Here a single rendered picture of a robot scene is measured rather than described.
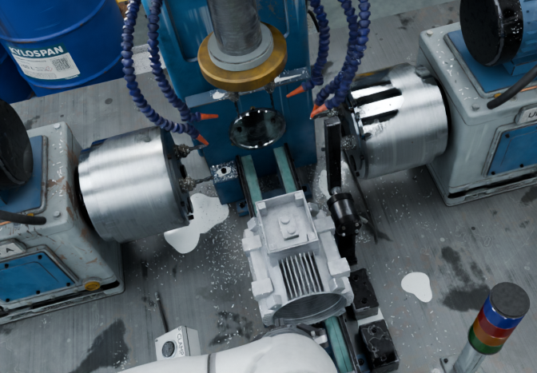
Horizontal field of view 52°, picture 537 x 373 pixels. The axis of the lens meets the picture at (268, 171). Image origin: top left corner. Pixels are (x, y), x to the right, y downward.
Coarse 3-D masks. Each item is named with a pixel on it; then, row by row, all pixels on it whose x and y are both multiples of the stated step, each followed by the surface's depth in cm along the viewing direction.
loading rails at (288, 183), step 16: (240, 160) 144; (288, 160) 142; (256, 176) 142; (288, 176) 141; (256, 192) 139; (272, 192) 147; (288, 192) 138; (304, 192) 149; (240, 208) 148; (256, 208) 136; (336, 320) 117; (336, 336) 115; (336, 352) 114; (352, 352) 112; (336, 368) 117; (352, 368) 111; (368, 368) 120
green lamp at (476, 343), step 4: (472, 324) 99; (472, 328) 98; (472, 332) 98; (472, 336) 99; (472, 340) 99; (476, 340) 98; (472, 344) 100; (476, 344) 99; (480, 344) 97; (484, 344) 96; (476, 348) 100; (480, 348) 99; (484, 348) 98; (488, 348) 97; (492, 348) 97; (496, 348) 97; (484, 352) 99; (488, 352) 99; (492, 352) 99
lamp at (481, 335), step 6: (474, 324) 97; (474, 330) 97; (480, 330) 94; (480, 336) 95; (486, 336) 93; (492, 336) 92; (486, 342) 95; (492, 342) 94; (498, 342) 94; (504, 342) 96
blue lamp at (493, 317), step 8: (488, 296) 88; (488, 304) 87; (488, 312) 88; (496, 312) 86; (488, 320) 89; (496, 320) 87; (504, 320) 86; (512, 320) 85; (520, 320) 87; (504, 328) 88
